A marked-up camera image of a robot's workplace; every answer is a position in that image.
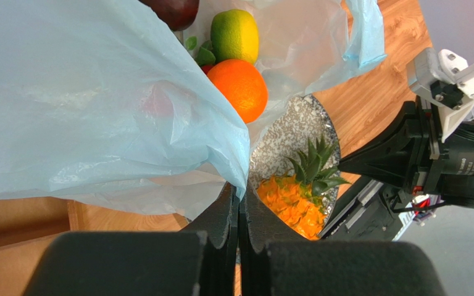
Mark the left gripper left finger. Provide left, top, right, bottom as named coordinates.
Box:
left=24, top=184, right=239, bottom=295

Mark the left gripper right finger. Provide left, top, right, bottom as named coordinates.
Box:
left=239, top=187, right=446, bottom=295

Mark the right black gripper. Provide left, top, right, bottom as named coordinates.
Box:
left=338, top=98, right=474, bottom=210

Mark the orange pineapple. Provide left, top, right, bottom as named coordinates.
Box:
left=256, top=137, right=348, bottom=241

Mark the orange fruit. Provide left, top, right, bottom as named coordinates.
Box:
left=207, top=59, right=268, bottom=124

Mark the light blue plastic bag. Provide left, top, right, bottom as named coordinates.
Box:
left=0, top=1, right=386, bottom=219

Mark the yellow green lemon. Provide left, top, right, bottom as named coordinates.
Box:
left=210, top=9, right=259, bottom=65

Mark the dark purple fruit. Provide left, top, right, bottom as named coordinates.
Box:
left=139, top=0, right=200, bottom=31

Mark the speckled ceramic plate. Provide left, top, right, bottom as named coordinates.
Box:
left=244, top=95, right=341, bottom=199

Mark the brown wooden divided tray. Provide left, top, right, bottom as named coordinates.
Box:
left=0, top=197, right=187, bottom=295

